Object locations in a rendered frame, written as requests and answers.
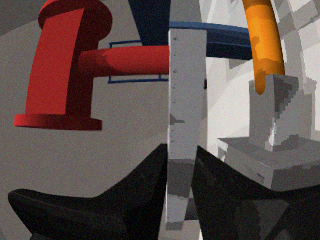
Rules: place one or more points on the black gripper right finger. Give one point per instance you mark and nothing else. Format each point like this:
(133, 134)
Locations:
(233, 207)

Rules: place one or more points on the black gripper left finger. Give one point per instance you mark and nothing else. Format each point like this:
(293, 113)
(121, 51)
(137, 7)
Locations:
(130, 210)

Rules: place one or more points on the clear-panelled rack with blue corner posts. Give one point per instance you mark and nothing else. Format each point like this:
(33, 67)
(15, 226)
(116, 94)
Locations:
(216, 14)

